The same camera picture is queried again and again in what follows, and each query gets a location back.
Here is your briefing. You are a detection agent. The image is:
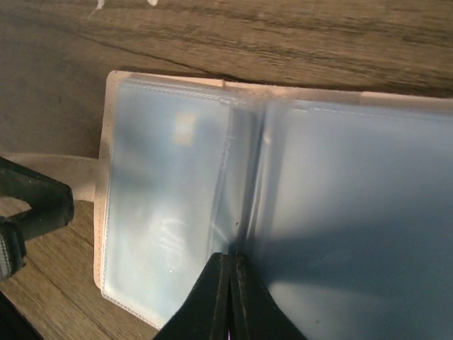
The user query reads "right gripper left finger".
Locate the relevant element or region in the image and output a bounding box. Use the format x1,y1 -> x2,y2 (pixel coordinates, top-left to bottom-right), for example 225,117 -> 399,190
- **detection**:
155,253 -> 230,340

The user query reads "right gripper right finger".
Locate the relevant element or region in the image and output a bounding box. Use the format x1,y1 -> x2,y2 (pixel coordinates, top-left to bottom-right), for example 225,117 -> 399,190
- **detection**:
229,253 -> 306,339

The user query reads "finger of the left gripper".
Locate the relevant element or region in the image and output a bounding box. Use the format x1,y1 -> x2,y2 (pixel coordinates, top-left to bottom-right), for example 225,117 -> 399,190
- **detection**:
1,157 -> 74,281

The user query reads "pink leather card holder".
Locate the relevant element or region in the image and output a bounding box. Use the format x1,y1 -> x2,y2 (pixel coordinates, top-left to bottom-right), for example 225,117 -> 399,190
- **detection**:
1,71 -> 452,339

